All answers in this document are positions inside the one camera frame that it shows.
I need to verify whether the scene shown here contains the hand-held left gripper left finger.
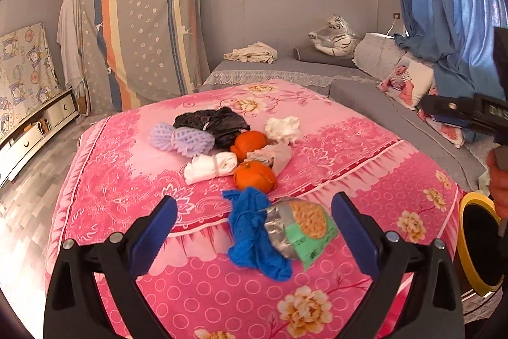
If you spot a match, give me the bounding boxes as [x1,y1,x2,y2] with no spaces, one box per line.
[43,195,178,339]

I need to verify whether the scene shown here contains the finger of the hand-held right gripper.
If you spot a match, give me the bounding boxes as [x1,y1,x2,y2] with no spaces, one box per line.
[421,95,483,131]

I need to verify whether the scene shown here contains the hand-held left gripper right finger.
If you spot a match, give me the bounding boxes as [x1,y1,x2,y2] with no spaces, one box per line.
[331,192,465,339]

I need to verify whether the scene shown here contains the green silver snack packet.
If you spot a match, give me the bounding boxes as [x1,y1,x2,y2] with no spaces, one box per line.
[265,199,339,271]

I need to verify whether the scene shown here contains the white cloth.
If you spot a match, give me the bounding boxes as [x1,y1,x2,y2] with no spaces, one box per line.
[184,152,238,185]
[57,0,90,113]

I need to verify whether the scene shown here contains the blue glove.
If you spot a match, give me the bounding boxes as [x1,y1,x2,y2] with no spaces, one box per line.
[222,187,293,281]

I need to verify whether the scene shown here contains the purple foam net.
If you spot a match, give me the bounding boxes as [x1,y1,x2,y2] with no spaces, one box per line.
[149,122,216,156]

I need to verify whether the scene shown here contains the beige sock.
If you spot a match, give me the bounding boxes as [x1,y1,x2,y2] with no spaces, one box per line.
[246,142,293,177]

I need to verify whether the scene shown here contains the orange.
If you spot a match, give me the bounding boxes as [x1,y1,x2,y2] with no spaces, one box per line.
[233,160,277,192]
[230,130,268,162]

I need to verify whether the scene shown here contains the black garment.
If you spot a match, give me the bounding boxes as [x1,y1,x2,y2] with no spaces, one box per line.
[173,106,251,149]

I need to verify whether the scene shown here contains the white tissue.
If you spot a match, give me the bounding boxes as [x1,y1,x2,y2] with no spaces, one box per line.
[264,116,300,144]

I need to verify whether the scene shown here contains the yellow rimmed bin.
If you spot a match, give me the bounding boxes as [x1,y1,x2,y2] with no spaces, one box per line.
[458,192,506,298]

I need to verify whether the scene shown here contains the person's right hand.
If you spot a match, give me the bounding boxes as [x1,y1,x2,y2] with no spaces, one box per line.
[486,148,508,220]

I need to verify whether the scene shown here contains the baby print pillow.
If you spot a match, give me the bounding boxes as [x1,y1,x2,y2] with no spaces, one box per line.
[378,55,435,109]
[416,85,466,149]

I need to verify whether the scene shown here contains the grey folded mattress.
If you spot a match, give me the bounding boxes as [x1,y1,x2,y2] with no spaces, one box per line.
[329,79,491,197]

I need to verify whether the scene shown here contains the pink floral blanket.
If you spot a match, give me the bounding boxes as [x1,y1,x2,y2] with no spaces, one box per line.
[43,79,465,339]

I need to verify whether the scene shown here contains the pale green cloth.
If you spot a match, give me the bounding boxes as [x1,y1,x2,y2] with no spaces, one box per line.
[476,170,493,197]

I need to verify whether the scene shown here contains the grey lace cushion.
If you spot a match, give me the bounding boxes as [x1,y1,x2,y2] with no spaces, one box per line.
[353,32,409,71]

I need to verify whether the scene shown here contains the white tiger plush toy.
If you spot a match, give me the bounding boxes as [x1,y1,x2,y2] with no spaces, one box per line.
[309,14,358,57]

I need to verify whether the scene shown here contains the grey pillow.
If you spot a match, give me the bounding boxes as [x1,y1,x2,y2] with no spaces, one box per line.
[293,47,360,69]

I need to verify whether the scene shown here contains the white drawer cabinet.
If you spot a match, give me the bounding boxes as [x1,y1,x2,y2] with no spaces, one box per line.
[0,87,79,189]

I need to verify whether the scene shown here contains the grey lace-edged bed sheet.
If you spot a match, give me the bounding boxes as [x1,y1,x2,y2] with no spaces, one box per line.
[198,57,382,98]

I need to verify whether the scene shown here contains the cream crumpled cloth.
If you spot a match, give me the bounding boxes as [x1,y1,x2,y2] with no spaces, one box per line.
[223,41,278,64]

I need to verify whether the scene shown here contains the striped dotted mattress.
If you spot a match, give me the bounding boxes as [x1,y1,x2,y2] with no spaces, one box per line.
[81,0,211,111]

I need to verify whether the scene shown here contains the cartoon printed cloth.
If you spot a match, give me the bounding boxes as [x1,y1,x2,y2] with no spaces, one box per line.
[0,23,60,143]

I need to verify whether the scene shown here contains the white hanging cloth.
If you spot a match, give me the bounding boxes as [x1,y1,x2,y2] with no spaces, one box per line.
[57,0,90,113]

